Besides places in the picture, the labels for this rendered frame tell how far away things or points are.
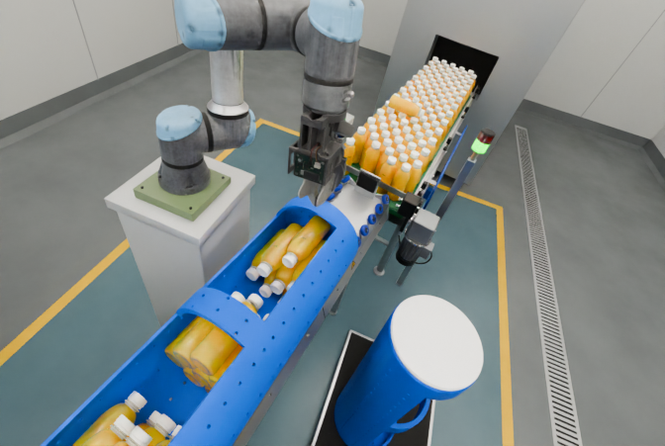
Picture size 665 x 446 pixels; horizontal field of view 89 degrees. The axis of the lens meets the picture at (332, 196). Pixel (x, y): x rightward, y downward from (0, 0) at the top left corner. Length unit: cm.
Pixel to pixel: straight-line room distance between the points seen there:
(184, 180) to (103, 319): 137
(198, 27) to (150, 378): 79
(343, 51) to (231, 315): 57
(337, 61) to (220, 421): 67
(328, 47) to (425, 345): 85
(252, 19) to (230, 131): 53
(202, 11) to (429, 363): 96
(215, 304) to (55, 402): 147
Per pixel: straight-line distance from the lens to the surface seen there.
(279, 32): 56
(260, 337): 80
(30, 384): 228
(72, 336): 232
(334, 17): 49
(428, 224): 164
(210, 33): 52
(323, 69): 50
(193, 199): 108
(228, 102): 100
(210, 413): 77
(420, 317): 111
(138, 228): 122
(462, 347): 113
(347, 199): 150
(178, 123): 99
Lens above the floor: 194
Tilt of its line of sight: 43 degrees down
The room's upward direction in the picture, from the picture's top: 14 degrees clockwise
